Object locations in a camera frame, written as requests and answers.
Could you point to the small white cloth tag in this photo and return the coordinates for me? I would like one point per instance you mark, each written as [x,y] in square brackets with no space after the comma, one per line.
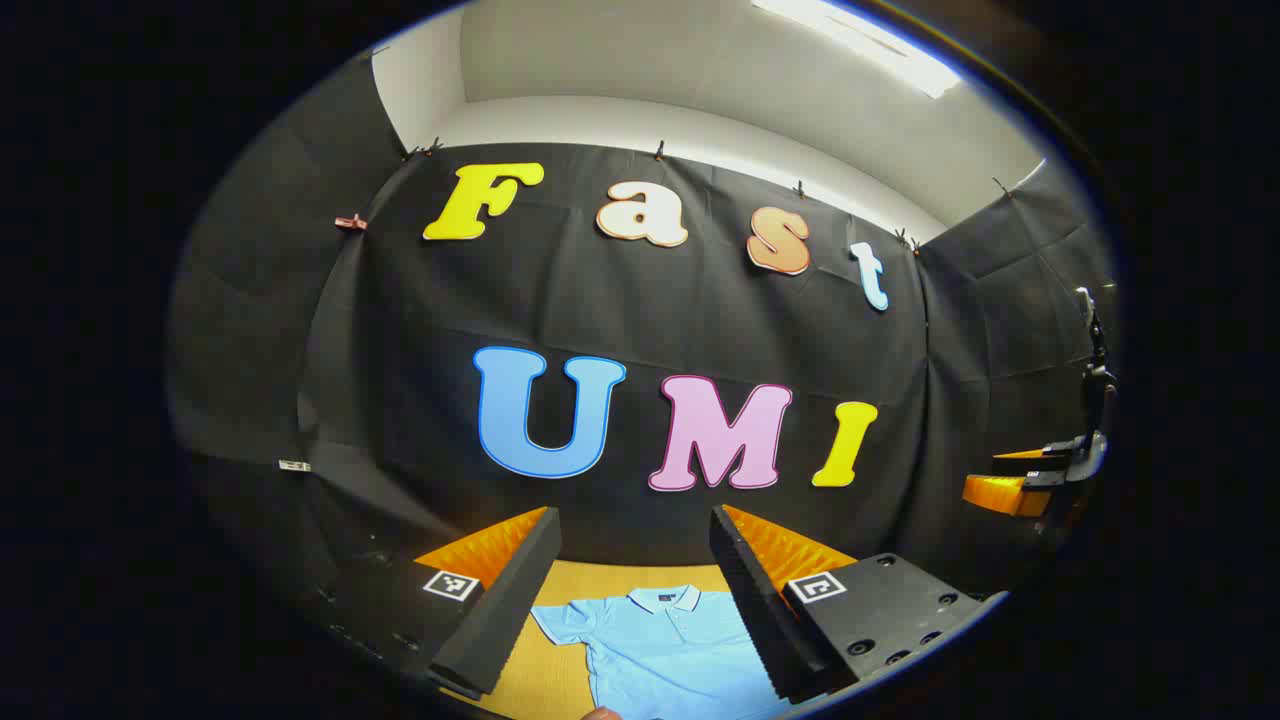
[294,465]

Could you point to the ceiling light panel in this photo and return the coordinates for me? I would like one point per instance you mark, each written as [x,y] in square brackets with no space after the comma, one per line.
[870,45]

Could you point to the black backdrop cloth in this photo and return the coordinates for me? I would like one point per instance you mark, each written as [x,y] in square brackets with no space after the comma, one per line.
[650,310]

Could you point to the light blue polo T-shirt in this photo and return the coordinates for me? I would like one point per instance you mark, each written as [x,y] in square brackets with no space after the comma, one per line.
[660,660]

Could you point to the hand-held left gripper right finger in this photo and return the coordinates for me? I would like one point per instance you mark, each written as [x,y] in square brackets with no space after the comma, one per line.
[755,610]

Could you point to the reddish backdrop clamp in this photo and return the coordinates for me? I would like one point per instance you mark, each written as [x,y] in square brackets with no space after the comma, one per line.
[351,223]

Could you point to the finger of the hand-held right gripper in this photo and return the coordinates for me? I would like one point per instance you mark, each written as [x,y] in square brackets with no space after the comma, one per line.
[1005,495]
[1025,462]

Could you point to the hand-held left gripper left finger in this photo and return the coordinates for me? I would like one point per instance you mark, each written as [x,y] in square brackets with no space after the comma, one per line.
[510,600]

